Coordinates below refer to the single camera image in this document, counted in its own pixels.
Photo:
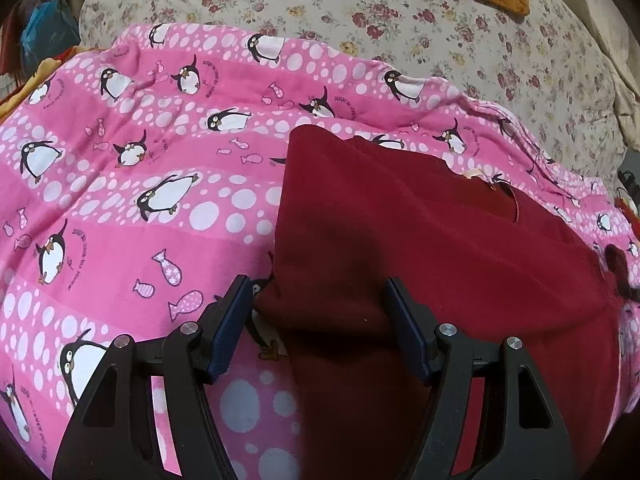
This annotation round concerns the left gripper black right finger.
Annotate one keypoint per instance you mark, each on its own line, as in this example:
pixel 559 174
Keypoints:
pixel 489 414

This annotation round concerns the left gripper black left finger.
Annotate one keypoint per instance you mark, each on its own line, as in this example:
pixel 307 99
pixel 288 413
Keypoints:
pixel 113 434

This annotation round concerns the dark red small garment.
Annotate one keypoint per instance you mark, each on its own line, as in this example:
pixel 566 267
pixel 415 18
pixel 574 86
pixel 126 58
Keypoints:
pixel 489 260

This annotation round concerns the pink penguin print blanket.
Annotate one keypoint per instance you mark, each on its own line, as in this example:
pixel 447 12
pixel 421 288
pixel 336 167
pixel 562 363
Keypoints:
pixel 138 181

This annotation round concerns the floral beige bed quilt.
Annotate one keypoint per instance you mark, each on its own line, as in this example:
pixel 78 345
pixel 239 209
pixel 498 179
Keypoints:
pixel 548 67

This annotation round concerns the yellow orange patterned blanket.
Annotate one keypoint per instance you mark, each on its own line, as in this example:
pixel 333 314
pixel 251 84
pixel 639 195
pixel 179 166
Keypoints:
pixel 45 69

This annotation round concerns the blue plastic bag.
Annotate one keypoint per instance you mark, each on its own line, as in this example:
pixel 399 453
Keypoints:
pixel 50 31

